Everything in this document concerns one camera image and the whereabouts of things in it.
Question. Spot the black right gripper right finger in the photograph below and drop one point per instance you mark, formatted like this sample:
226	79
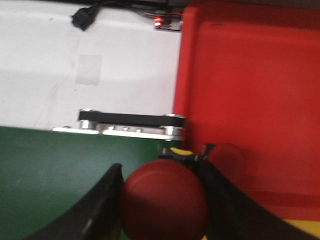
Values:
233	215

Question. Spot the green conveyor belt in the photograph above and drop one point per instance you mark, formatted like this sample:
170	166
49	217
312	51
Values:
44	172

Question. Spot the yellow plastic tray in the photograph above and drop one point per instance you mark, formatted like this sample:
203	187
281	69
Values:
309	226

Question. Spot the red mushroom push button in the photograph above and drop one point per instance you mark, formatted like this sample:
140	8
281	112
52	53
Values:
164	199
230	161

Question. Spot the black motor connector plug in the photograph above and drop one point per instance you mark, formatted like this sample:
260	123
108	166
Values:
85	16

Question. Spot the aluminium conveyor frame rail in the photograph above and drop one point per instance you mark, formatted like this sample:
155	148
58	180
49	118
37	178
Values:
166	133

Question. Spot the red plastic tray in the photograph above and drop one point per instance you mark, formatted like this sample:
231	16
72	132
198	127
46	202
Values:
249	75

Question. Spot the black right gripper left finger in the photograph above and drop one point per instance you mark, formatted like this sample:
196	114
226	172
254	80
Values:
94	217

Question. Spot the small red-lit circuit board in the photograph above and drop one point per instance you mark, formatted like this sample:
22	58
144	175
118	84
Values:
168	23

